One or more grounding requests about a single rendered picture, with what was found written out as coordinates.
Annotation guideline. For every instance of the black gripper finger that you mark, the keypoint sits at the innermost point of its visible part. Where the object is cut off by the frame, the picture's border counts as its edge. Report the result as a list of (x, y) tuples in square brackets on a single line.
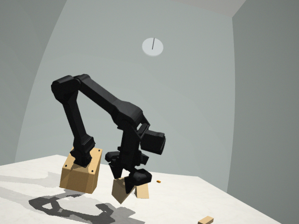
[(116, 170), (128, 185)]

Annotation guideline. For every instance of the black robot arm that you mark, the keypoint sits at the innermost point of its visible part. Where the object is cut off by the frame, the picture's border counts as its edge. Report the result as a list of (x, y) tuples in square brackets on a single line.
[(125, 115)]

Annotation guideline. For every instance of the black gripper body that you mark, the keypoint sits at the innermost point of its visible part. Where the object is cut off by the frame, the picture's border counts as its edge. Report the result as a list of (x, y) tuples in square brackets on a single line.
[(126, 158)]

